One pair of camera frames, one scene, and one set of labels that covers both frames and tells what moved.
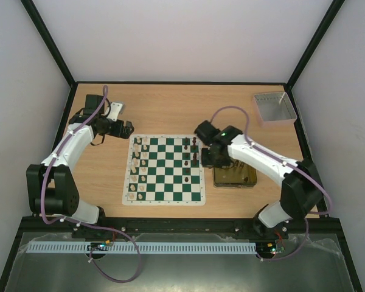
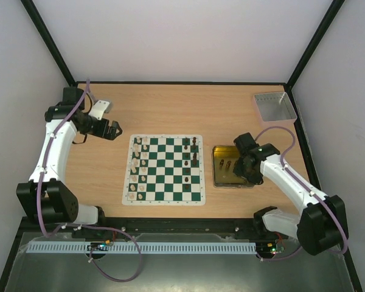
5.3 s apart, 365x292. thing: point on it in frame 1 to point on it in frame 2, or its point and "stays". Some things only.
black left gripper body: x=117 y=132 to x=101 y=132
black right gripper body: x=205 y=157 to x=247 y=170
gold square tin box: x=239 y=174 stays
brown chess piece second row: x=194 y=159 stays
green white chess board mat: x=164 y=169 stays
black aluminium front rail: x=185 y=225 stays
